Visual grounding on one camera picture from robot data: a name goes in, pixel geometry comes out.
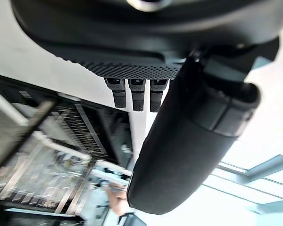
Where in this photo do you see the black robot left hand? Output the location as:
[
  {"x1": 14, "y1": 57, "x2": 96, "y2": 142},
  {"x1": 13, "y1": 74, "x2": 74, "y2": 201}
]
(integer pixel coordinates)
[{"x1": 10, "y1": 0, "x2": 283, "y2": 216}]

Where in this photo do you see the white beam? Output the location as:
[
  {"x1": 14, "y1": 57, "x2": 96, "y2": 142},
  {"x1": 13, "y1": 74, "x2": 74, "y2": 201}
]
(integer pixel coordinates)
[{"x1": 128, "y1": 110, "x2": 158, "y2": 167}]

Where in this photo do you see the person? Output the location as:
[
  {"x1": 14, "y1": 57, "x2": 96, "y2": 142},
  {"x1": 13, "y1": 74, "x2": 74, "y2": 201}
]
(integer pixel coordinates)
[{"x1": 106, "y1": 185, "x2": 135, "y2": 217}]

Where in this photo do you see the white framed window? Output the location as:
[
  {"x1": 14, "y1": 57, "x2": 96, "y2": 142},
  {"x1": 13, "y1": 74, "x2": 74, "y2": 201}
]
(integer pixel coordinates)
[{"x1": 201, "y1": 154, "x2": 283, "y2": 215}]

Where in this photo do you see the grey slatted panel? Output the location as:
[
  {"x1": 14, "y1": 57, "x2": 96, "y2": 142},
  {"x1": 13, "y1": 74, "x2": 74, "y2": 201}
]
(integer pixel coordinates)
[{"x1": 0, "y1": 86, "x2": 30, "y2": 176}]

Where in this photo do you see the black metal lattice frame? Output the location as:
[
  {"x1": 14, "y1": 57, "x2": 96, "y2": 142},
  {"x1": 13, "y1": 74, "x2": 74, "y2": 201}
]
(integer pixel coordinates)
[{"x1": 0, "y1": 73, "x2": 134, "y2": 218}]

